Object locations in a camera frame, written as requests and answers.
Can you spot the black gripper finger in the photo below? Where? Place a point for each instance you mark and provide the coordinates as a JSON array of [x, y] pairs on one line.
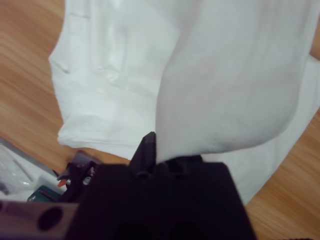
[[186, 162], [146, 155]]

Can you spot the white t-shirt with small print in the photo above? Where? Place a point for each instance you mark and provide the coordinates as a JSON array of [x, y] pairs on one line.
[[200, 75]]

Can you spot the green electronics box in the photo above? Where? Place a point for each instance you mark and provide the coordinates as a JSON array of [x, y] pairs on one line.
[[43, 195]]

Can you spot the clear plastic sheet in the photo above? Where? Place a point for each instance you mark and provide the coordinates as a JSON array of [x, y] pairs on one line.
[[17, 172]]

